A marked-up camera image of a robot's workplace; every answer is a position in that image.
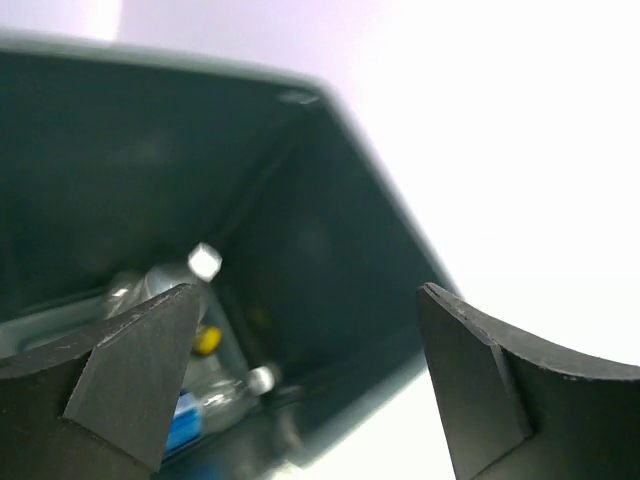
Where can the red blue label clear bottle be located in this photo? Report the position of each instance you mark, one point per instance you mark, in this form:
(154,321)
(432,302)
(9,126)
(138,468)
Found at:
(129,289)

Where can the blue label water bottle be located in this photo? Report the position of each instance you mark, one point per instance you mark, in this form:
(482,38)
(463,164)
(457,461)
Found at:
(215,403)

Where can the dark green plastic bin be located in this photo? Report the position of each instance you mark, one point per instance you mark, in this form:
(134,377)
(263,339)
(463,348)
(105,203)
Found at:
(113,161)

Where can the small yellow cap orange bottle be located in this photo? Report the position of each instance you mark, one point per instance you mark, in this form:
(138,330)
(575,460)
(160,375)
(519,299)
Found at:
(206,340)

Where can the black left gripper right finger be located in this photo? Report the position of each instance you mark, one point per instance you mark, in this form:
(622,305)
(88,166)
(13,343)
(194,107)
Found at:
(516,406)

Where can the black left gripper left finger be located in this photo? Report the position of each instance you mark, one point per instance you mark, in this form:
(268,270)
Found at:
(98,403)

